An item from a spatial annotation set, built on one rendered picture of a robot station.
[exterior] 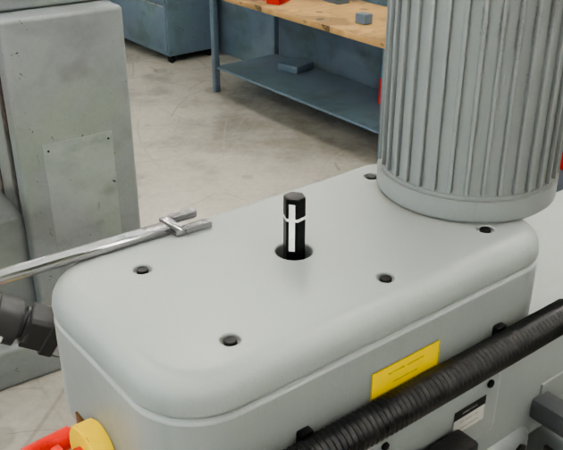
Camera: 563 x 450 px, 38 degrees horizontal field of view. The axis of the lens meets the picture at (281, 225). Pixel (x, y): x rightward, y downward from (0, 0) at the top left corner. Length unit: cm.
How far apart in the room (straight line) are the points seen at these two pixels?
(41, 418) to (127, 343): 298
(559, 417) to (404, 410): 33
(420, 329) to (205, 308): 20
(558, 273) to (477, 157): 28
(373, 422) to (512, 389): 31
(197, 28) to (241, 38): 44
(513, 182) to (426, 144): 10
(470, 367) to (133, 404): 32
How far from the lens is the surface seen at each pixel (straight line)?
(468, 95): 83
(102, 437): 76
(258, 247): 81
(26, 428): 363
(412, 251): 82
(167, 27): 815
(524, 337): 87
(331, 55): 725
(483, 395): 95
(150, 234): 84
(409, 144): 87
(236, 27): 835
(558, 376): 110
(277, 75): 705
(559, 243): 116
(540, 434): 122
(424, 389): 78
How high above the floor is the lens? 228
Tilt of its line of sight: 27 degrees down
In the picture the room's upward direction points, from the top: straight up
